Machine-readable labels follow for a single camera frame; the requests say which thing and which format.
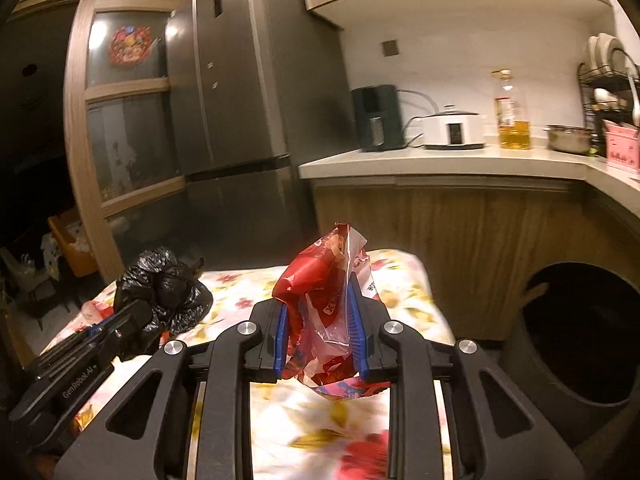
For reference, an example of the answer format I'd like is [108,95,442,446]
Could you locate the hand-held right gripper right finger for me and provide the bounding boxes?
[347,275,586,480]

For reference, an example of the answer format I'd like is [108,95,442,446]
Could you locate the white rice cooker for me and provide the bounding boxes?
[421,105,487,150]

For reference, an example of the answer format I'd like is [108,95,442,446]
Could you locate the black round trash bin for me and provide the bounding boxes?
[501,261,640,448]

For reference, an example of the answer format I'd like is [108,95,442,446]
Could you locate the grey refrigerator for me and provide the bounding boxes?
[165,0,356,271]

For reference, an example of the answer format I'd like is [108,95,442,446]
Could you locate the pink utensil box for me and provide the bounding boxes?
[602,120,640,173]

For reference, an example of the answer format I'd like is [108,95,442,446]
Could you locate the red round door decoration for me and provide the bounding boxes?
[109,25,156,66]

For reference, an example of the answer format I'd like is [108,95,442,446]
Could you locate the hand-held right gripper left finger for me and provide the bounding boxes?
[52,300,291,480]

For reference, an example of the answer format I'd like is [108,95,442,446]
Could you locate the wooden door with glass panels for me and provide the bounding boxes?
[62,0,201,286]

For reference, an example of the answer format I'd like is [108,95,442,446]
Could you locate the black wire dish rack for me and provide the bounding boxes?
[577,47,640,136]

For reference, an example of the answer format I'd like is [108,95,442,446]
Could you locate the black plastic bag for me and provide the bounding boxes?
[114,249,213,336]

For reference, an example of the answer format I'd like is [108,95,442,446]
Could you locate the black air fryer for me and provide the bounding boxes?
[350,84,406,152]

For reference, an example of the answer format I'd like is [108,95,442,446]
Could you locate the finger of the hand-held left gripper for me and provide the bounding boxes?
[9,330,162,423]
[30,300,152,376]

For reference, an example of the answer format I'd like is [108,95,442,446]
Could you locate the red foil snack wrapper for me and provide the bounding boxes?
[272,222,393,401]

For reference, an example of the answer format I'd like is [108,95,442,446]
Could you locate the white plates in rack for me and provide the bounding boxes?
[586,32,633,68]

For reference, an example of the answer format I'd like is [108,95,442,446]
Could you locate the pale orange plastic bag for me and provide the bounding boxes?
[80,299,118,323]

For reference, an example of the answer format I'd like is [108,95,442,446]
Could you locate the steel bowl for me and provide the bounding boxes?
[544,125,596,156]

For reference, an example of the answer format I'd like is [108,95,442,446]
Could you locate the cooking oil bottle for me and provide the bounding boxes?
[492,69,532,152]

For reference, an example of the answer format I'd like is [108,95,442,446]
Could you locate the floral tablecloth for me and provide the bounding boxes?
[40,249,456,480]

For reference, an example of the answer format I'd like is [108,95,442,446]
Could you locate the rice cooker power cable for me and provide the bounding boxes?
[404,116,426,148]

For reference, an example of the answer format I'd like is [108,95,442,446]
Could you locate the air fryer power cable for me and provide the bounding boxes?
[397,89,441,111]

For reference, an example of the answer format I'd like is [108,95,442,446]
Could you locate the wooden base cabinet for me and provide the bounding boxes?
[312,177,640,341]

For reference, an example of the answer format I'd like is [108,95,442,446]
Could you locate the orange cardboard box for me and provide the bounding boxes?
[47,210,98,278]

